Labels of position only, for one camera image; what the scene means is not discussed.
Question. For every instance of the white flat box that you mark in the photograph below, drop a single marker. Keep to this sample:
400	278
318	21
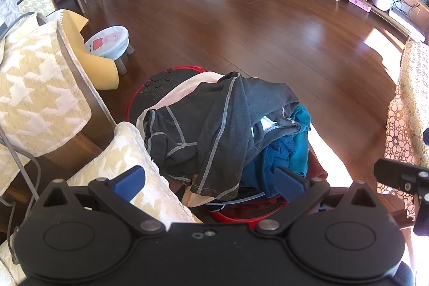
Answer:
405	19

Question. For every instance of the small houndstooth cushion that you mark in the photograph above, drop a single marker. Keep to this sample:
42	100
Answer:
37	1

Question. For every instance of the pink garment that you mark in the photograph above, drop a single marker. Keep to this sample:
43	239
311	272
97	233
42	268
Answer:
182	90

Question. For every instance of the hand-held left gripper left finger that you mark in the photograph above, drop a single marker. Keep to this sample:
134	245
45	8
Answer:
129	183

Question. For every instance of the dark grey shirt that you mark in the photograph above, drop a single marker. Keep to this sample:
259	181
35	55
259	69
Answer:
218	125

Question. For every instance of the wooden sofa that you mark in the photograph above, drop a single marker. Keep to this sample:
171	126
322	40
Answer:
73	152

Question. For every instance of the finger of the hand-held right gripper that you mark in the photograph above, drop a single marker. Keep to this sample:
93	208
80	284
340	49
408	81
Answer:
398	175
426	136

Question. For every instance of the houndstooth seat cushion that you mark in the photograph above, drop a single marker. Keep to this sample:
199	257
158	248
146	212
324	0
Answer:
134	152

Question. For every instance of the white cartoon print stool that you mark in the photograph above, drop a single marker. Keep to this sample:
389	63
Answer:
107	39

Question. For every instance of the pink power strip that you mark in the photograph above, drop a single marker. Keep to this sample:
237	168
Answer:
360	4

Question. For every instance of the round table with lace cloth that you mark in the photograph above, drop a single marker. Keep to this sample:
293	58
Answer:
409	111

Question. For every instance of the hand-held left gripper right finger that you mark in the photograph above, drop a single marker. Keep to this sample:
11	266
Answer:
286	183

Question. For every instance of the mustard yellow cloth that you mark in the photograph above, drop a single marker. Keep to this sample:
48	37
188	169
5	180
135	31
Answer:
97	68

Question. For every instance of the large houndstooth cushion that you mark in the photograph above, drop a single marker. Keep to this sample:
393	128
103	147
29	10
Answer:
37	81

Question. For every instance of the teal garment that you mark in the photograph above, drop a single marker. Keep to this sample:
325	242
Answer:
300	145

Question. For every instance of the red round basket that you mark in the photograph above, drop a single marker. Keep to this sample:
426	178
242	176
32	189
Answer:
228	217

